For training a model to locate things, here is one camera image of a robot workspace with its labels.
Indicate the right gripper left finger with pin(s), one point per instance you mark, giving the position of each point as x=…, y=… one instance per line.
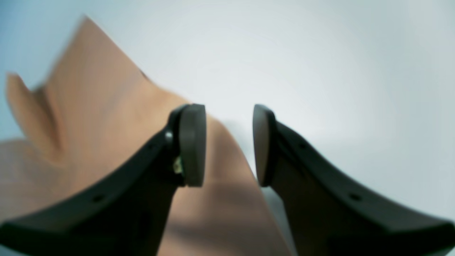
x=125, y=213

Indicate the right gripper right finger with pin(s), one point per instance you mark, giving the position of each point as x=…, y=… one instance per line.
x=329, y=213

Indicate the peach orange T-shirt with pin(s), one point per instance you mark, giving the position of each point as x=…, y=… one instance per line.
x=97, y=108

